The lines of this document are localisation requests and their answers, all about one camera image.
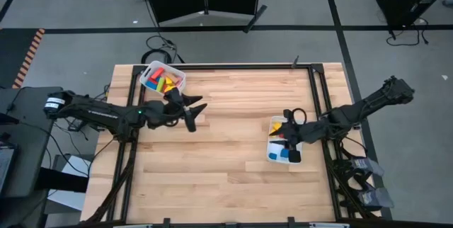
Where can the grey weight bag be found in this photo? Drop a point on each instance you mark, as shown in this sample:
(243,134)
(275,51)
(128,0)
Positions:
(368,166)
(378,198)

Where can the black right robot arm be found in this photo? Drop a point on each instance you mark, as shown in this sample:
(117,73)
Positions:
(368,105)

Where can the white plastic bin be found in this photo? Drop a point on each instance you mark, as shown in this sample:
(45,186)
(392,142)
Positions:
(154,64)
(269,146)

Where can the small yellow wooden cube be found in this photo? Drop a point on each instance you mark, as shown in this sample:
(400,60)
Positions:
(276,126)

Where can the blue rectangular wooden block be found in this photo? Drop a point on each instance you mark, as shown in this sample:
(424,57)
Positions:
(151,85)

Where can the dark grey desk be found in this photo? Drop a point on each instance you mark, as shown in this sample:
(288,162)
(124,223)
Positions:
(28,143)

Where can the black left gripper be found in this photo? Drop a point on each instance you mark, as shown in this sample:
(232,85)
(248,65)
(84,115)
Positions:
(161,113)

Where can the dark laptop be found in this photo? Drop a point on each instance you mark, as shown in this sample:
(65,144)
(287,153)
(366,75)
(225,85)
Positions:
(5,164)

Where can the white box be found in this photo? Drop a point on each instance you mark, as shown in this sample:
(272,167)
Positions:
(78,164)

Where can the black floor mat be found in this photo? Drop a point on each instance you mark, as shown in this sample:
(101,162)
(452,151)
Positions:
(14,54)

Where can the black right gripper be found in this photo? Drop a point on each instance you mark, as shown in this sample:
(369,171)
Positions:
(301,132)

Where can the black clip bracket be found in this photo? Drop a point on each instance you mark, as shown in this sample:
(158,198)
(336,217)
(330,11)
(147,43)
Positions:
(295,61)

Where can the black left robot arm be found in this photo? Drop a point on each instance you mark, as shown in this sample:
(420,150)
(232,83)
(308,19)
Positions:
(99,113)

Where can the black desk leg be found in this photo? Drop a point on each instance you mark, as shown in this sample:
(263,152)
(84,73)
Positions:
(60,180)

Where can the small blue wooden cube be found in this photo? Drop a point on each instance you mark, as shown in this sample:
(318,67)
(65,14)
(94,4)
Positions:
(284,153)
(272,156)

